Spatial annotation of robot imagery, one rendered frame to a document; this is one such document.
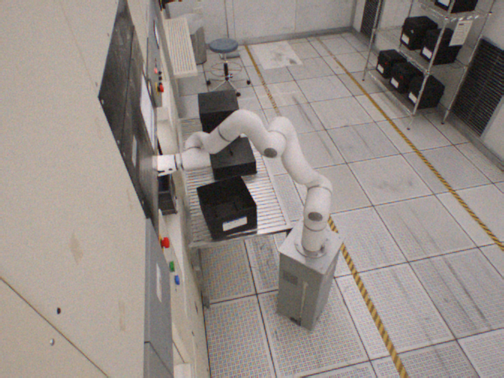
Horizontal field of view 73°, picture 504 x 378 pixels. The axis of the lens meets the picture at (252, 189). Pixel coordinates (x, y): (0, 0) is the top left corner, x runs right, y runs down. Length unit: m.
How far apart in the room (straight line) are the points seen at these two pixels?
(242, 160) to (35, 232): 1.89
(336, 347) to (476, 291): 1.13
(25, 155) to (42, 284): 0.15
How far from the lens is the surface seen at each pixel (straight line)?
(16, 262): 0.41
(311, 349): 2.47
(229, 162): 2.24
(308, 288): 2.04
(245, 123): 1.40
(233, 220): 1.87
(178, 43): 4.08
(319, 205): 1.55
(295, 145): 1.48
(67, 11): 0.77
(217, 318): 2.56
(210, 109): 2.49
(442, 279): 2.97
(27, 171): 0.46
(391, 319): 2.67
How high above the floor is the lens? 2.32
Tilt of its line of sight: 45 degrees down
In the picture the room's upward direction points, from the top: 3 degrees counter-clockwise
